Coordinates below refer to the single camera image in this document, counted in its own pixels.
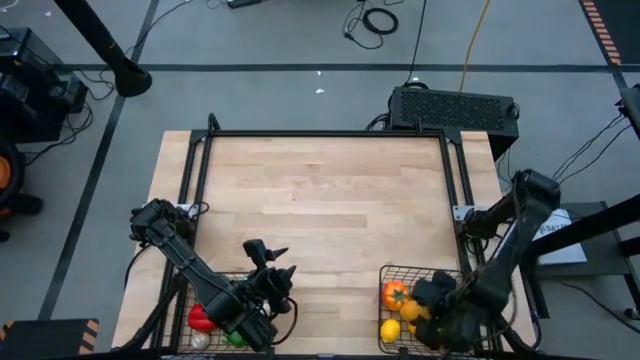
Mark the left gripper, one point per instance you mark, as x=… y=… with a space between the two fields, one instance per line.
x=272 y=292

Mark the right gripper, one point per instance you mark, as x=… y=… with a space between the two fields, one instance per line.
x=435 y=332

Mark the orange mandarin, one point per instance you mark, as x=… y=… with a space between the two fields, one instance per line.
x=410 y=310

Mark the orange fruit green calyx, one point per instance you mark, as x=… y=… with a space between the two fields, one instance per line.
x=395 y=295

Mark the dark green bell pepper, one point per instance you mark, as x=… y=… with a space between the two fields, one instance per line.
x=235 y=341

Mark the red bell pepper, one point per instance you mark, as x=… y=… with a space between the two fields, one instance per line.
x=199 y=320

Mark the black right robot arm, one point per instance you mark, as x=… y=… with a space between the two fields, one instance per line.
x=500 y=280

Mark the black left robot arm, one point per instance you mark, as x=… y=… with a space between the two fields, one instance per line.
x=190 y=265

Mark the white printed box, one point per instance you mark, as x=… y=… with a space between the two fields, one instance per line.
x=565 y=250

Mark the black side stand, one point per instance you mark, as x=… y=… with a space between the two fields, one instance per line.
x=615 y=260

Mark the black computer case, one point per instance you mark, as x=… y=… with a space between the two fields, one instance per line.
x=450 y=112

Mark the black mat hazard stripes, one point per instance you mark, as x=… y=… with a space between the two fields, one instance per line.
x=620 y=25
x=45 y=342

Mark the black power strip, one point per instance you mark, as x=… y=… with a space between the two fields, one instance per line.
x=245 y=3

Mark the black orange floor machine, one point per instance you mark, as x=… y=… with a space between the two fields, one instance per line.
x=15 y=200

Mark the black pole stand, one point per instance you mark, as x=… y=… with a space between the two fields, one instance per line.
x=107 y=50

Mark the black equipment stack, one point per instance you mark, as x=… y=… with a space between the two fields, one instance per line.
x=30 y=90

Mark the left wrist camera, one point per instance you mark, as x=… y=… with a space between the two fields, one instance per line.
x=255 y=251

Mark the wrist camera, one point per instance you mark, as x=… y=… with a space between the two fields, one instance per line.
x=255 y=251
x=434 y=287

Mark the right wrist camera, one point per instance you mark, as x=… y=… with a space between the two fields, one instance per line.
x=434 y=287

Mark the black metal table frame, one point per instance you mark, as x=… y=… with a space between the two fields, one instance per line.
x=325 y=133

